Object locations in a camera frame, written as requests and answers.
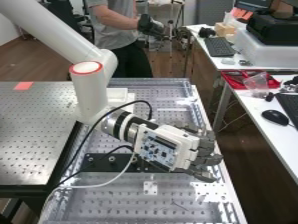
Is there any red tray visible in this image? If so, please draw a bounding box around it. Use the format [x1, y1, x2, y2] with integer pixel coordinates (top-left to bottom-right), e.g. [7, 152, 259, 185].
[219, 69, 281, 91]

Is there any small white box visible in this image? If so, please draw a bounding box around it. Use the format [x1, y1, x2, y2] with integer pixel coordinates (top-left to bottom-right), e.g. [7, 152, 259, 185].
[106, 86, 136, 108]

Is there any red tape patch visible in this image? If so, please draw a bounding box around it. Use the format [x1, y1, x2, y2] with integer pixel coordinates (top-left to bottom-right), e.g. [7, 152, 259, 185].
[11, 81, 34, 92]

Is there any black computer mouse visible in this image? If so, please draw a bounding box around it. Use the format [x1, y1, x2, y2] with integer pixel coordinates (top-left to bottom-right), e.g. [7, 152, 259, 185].
[260, 108, 291, 127]

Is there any small white perforated bracket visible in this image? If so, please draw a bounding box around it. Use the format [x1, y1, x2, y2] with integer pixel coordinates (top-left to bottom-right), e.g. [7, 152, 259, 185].
[140, 180, 159, 197]

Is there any clear box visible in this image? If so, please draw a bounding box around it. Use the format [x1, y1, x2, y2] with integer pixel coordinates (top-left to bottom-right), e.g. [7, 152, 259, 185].
[38, 77, 248, 224]

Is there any black cable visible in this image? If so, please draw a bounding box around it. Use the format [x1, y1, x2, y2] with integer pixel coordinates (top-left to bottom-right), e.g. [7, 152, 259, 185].
[41, 99, 154, 208]

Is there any clear plastic cup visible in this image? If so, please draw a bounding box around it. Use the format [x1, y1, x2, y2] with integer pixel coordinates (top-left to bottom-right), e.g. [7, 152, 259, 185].
[242, 71, 271, 99]

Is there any person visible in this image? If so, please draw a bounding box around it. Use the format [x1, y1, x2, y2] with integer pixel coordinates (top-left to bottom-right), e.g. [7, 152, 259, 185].
[82, 0, 166, 79]

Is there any large black device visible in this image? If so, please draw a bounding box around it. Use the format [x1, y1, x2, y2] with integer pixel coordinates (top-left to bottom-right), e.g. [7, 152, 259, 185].
[244, 9, 298, 47]

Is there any black keyboard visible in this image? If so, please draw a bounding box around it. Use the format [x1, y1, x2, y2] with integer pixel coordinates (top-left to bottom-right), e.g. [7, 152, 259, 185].
[203, 36, 236, 58]
[273, 92, 298, 131]

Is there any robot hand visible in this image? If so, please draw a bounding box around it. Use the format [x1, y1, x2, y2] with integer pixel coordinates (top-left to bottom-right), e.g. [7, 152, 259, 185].
[132, 123, 226, 184]

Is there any black plate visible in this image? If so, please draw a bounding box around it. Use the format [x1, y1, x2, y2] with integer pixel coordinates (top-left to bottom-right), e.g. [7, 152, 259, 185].
[81, 152, 196, 175]

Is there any white cable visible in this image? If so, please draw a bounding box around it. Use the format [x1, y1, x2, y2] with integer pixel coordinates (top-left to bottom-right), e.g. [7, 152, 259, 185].
[38, 153, 139, 218]

